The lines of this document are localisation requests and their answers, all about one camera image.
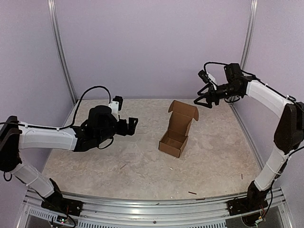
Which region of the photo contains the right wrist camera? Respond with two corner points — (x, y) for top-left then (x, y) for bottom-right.
(198, 70), (217, 86)

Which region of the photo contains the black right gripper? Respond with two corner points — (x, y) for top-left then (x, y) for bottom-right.
(194, 82), (242, 108)

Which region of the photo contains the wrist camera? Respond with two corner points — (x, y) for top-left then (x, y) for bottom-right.
(108, 95), (124, 120)
(198, 70), (217, 86)

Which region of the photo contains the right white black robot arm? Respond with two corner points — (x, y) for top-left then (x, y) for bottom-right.
(194, 62), (304, 215)

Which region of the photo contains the brown cardboard box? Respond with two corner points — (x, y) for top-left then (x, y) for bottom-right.
(158, 100), (199, 158)

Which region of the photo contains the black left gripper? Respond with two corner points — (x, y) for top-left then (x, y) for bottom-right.
(96, 117), (138, 144)

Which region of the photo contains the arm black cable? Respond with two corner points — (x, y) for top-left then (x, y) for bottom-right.
(203, 61), (257, 80)
(59, 85), (113, 150)

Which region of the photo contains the right aluminium corner post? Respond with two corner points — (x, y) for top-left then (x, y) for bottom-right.
(240, 0), (258, 70)

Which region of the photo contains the left aluminium corner post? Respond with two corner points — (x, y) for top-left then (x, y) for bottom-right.
(47, 0), (77, 105)

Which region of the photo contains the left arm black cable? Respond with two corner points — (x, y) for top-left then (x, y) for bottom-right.
(59, 85), (113, 150)

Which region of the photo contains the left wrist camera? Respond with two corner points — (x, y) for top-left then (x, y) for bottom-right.
(108, 95), (124, 120)

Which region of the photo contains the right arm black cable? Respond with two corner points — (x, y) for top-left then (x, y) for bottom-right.
(203, 61), (257, 80)

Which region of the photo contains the aluminium corner post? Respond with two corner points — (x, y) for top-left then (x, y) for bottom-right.
(240, 0), (258, 70)
(47, 0), (77, 105)

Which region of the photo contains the front aluminium frame rail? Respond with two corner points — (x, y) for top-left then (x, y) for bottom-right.
(14, 188), (295, 228)

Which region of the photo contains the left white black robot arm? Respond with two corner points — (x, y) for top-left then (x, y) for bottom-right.
(0, 103), (138, 216)

